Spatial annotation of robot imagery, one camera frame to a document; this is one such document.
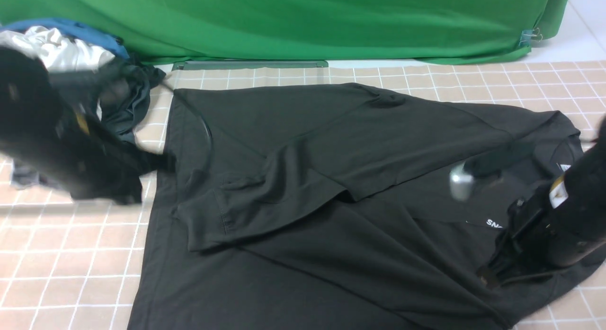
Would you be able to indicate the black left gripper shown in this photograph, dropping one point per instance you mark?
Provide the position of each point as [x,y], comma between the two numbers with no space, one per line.
[98,166]

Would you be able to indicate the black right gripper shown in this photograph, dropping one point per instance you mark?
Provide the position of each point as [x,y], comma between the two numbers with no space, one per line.
[546,234]

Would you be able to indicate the dark gray long-sleeved shirt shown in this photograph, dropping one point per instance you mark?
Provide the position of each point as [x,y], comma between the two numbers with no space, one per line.
[328,207]

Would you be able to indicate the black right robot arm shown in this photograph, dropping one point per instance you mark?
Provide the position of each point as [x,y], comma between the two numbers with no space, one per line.
[587,176]

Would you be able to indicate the dark teal crumpled garment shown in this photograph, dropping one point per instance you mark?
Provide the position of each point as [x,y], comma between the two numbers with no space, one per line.
[126,101]

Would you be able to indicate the beige checkered tablecloth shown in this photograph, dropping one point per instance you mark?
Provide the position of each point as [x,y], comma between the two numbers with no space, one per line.
[77,267]

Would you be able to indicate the white crumpled garment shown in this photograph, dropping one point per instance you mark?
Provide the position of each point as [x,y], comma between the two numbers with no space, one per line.
[57,51]

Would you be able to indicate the blue crumpled garment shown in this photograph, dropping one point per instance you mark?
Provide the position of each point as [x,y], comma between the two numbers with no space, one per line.
[75,29]

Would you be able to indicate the green metal base bar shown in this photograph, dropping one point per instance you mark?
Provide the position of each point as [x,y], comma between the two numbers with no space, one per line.
[242,64]

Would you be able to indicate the green backdrop cloth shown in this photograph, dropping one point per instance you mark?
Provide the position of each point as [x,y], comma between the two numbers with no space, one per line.
[450,32]

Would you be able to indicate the metal binder clip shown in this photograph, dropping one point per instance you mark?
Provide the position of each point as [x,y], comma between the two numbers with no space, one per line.
[530,36]

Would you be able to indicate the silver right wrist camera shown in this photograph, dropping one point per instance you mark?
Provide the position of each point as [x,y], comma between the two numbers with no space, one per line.
[478,172]

